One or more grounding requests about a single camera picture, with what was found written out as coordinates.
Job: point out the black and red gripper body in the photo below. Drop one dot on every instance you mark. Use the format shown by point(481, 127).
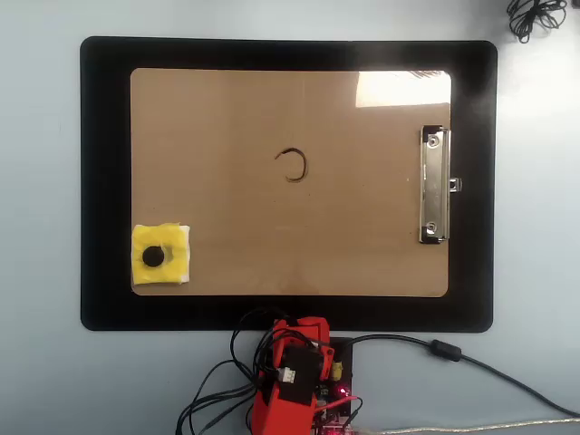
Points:
point(301, 367)

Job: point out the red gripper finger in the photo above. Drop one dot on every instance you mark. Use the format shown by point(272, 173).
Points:
point(317, 331)
point(284, 337)

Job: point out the yellow sponge with black knob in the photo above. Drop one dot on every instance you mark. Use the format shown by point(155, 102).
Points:
point(174, 265)

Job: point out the red robot arm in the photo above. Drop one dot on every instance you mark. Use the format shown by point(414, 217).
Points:
point(276, 414)

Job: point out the yellow power connector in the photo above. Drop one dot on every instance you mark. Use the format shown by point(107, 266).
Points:
point(336, 369)

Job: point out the controller circuit board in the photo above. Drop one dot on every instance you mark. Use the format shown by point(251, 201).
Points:
point(333, 399)

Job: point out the brown clipboard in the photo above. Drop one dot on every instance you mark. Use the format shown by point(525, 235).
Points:
point(290, 235)

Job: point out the silver metal clipboard clip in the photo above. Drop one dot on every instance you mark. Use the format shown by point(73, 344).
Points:
point(434, 190)

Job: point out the black desk mat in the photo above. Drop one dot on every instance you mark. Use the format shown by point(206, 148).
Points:
point(104, 181)

